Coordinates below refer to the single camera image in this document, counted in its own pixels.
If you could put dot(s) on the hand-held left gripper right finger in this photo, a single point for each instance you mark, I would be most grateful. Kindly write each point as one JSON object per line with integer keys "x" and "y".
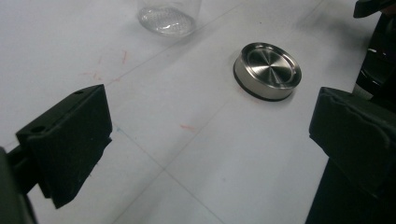
{"x": 358, "y": 149}

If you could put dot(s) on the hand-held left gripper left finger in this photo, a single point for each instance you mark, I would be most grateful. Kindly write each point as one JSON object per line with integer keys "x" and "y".
{"x": 68, "y": 140}

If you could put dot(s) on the clear glass jar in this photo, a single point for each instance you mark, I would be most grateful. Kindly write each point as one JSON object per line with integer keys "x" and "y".
{"x": 168, "y": 21}

